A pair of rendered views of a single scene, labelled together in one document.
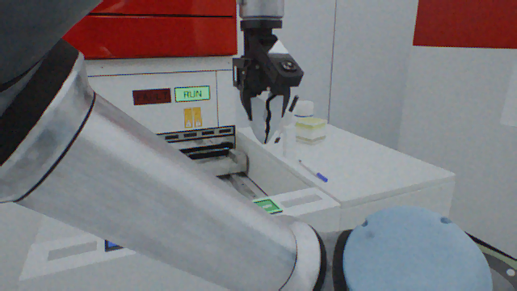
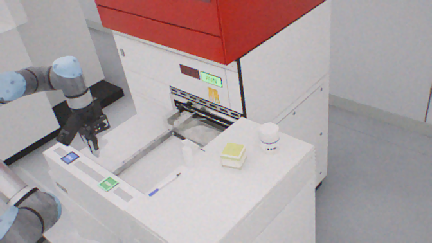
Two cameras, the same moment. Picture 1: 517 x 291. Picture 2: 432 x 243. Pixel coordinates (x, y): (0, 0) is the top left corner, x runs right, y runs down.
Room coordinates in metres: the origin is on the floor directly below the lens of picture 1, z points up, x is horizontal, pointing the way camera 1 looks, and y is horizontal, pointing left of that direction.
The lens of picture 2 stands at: (0.62, -1.24, 1.99)
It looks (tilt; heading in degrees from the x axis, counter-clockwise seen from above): 36 degrees down; 72
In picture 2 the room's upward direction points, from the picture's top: 9 degrees counter-clockwise
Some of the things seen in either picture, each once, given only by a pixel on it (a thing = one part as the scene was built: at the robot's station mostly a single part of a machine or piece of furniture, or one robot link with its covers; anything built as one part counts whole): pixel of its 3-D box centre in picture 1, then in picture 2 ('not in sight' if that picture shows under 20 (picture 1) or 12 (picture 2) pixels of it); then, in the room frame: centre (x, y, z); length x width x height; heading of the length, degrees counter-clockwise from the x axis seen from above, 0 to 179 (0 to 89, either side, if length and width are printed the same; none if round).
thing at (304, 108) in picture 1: (303, 115); (269, 138); (1.17, -0.15, 1.01); 0.07 x 0.07 x 0.10
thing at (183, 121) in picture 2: not in sight; (182, 121); (0.97, 0.30, 0.89); 0.08 x 0.03 x 0.03; 24
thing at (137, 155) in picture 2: not in sight; (148, 148); (0.79, 0.28, 0.84); 0.50 x 0.02 x 0.03; 24
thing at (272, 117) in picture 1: (267, 116); (100, 144); (0.61, -0.01, 1.14); 0.06 x 0.03 x 0.09; 24
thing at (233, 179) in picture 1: (248, 194); not in sight; (0.90, 0.03, 0.84); 0.50 x 0.02 x 0.03; 24
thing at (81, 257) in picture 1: (203, 255); (94, 184); (0.53, 0.11, 0.89); 0.55 x 0.09 x 0.14; 114
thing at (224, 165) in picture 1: (189, 171); (196, 132); (1.00, 0.23, 0.87); 0.36 x 0.08 x 0.03; 114
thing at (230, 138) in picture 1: (173, 155); (204, 114); (1.08, 0.30, 0.89); 0.44 x 0.02 x 0.10; 114
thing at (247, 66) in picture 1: (259, 57); (89, 117); (0.60, 0.00, 1.25); 0.09 x 0.08 x 0.12; 24
